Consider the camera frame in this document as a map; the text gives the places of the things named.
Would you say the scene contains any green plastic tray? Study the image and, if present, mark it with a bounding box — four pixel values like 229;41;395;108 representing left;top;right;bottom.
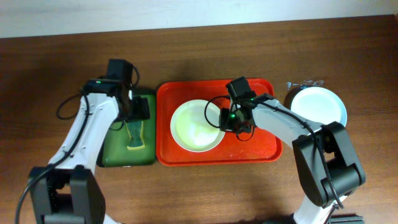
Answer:
96;88;156;167

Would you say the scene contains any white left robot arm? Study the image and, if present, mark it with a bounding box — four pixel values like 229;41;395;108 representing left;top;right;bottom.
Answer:
14;91;150;223

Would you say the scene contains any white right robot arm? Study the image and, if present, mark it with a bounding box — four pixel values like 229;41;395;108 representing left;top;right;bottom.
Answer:
218;90;366;223

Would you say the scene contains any yellow green sponge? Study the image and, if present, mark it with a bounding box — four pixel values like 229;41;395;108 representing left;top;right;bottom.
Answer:
126;121;145;150

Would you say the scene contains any cream white plate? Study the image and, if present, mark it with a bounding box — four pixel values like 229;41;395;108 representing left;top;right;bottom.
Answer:
170;100;225;152

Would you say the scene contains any light blue plate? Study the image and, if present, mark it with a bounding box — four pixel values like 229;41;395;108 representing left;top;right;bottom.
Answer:
290;86;348;126

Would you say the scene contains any red plastic tray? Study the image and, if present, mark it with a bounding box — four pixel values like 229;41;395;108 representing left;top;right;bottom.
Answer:
155;80;283;167

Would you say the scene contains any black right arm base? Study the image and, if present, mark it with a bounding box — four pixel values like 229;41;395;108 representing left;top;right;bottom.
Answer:
327;215;365;224

